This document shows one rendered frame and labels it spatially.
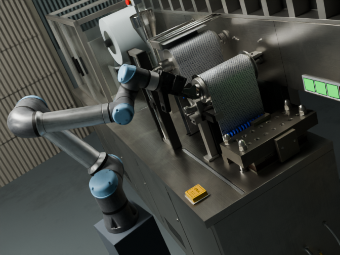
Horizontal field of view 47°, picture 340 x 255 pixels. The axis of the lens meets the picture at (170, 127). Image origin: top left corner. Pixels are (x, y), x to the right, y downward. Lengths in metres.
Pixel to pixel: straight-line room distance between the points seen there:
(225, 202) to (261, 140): 0.29
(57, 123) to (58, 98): 3.39
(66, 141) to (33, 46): 3.15
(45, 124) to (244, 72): 0.85
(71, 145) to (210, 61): 0.76
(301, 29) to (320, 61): 0.14
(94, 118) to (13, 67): 3.29
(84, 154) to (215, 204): 0.58
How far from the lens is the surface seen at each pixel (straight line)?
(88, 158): 1.69
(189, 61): 1.87
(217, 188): 1.68
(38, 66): 4.77
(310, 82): 1.64
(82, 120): 1.47
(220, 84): 1.69
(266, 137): 1.67
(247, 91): 1.77
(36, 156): 4.94
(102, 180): 1.60
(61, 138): 1.66
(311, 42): 1.56
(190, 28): 1.92
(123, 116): 1.42
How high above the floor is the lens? 1.89
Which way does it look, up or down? 25 degrees down
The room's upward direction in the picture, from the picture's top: 21 degrees counter-clockwise
